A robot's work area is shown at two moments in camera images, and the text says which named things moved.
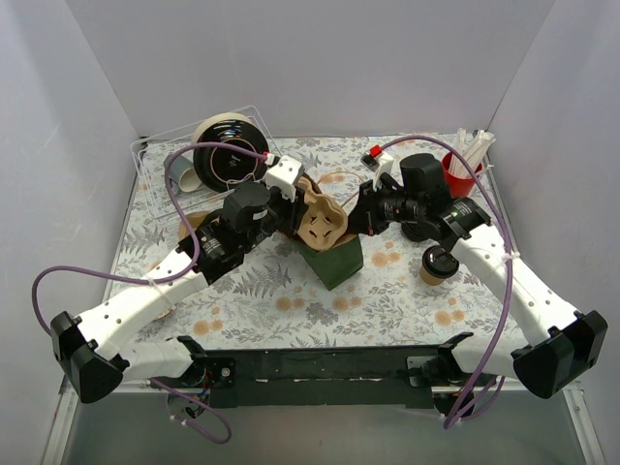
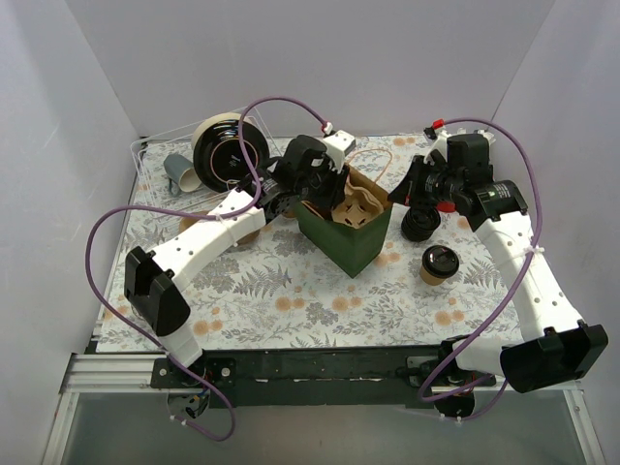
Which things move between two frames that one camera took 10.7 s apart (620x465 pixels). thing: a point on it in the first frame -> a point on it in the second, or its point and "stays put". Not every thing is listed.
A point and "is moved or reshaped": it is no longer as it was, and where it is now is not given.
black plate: x=223 y=169 stays put
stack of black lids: x=419 y=231 stays put
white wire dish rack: x=191 y=169 stays put
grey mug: x=182 y=172 stays put
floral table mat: x=351 y=241 stays put
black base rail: x=321 y=378 stays put
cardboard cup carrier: x=324 y=220 is moved or reshaped
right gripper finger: x=359 y=220 -> x=403 y=193
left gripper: x=294 y=214 -> x=331 y=181
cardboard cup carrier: x=184 y=230 stays put
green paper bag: x=334 y=266 -> x=352 y=250
